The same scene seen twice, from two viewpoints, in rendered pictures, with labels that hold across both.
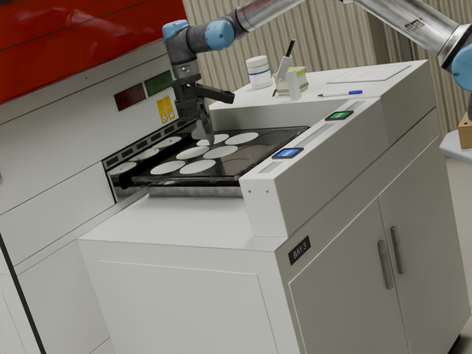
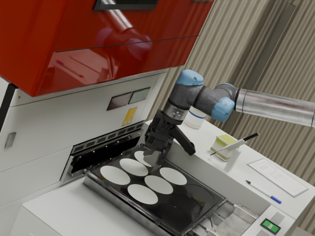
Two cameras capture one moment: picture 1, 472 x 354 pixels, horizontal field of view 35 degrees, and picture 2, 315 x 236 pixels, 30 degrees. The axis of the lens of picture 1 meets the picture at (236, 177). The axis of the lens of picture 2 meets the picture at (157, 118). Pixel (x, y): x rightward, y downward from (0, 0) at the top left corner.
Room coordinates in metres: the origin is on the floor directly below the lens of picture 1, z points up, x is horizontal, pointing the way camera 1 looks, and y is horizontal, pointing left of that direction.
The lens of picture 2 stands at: (0.43, 0.68, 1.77)
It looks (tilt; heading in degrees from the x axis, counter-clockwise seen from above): 21 degrees down; 341
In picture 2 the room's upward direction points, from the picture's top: 25 degrees clockwise
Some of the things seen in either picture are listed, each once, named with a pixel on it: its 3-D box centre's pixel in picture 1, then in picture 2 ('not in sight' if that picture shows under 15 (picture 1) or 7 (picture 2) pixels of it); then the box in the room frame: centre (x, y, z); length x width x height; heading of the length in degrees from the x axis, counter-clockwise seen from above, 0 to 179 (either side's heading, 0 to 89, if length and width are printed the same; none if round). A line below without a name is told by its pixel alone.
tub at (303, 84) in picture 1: (291, 81); (225, 147); (2.21, -0.24, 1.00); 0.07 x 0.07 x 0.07; 42
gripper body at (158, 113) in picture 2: (191, 97); (163, 130); (2.06, 0.06, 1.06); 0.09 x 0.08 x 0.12; 82
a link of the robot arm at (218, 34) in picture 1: (213, 35); (215, 103); (2.02, -0.04, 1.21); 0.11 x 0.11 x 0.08; 59
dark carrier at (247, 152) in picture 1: (220, 152); (158, 185); (2.00, 0.02, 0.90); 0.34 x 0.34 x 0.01; 50
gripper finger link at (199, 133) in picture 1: (201, 134); (151, 160); (2.05, 0.06, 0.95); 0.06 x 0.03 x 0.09; 82
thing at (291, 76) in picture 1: (286, 77); (231, 151); (2.12, -0.22, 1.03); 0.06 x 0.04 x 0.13; 50
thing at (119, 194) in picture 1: (162, 157); (105, 152); (2.12, 0.20, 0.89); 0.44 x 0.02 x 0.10; 140
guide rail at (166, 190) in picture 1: (218, 189); (148, 222); (1.87, 0.05, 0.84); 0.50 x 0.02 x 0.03; 50
